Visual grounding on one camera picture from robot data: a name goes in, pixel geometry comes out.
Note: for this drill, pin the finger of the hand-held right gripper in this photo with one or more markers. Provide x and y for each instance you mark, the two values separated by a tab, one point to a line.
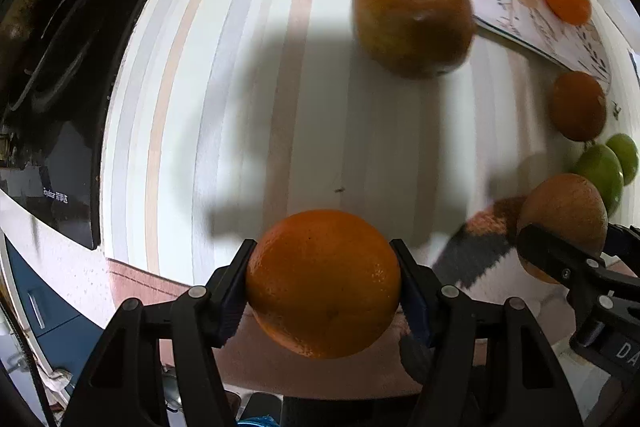
624	241
555	254

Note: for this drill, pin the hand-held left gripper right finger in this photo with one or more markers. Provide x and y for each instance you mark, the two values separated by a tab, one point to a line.
416	307

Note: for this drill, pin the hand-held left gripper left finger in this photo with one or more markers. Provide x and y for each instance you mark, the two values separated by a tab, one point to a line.
231	302

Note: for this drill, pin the brown round fruit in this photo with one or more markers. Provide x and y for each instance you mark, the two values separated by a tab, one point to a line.
562	212

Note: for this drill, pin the large orange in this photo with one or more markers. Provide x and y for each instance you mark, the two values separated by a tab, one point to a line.
322	284

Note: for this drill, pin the green lime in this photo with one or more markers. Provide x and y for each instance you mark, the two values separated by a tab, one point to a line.
627	157
600	174

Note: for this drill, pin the striped knitted cloth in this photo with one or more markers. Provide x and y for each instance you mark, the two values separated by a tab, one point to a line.
472	247

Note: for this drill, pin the dark red round fruit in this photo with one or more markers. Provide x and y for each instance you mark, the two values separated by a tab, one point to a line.
579	106

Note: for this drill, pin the dark blue cabinet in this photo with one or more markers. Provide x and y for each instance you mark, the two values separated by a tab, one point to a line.
40	302

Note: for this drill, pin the striped tablecloth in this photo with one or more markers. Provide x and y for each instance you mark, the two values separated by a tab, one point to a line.
280	82

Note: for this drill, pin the red-green apple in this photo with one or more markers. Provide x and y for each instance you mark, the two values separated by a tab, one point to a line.
412	17

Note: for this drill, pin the black induction cooktop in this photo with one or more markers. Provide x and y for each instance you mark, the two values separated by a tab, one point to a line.
55	82

